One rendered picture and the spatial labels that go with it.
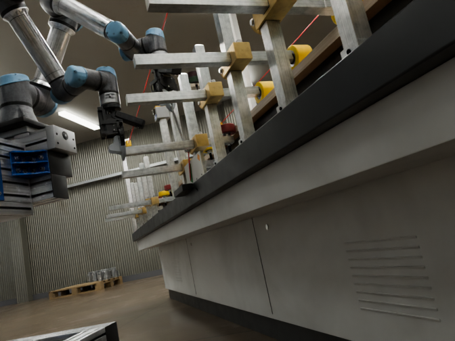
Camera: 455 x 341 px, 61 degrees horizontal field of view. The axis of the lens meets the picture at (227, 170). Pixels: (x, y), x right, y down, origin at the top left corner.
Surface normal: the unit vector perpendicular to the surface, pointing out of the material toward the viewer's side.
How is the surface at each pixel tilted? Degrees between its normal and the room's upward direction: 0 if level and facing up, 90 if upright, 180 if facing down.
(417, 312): 90
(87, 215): 90
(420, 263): 90
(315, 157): 90
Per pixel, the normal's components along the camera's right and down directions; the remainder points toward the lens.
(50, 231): -0.21, -0.13
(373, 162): -0.92, 0.13
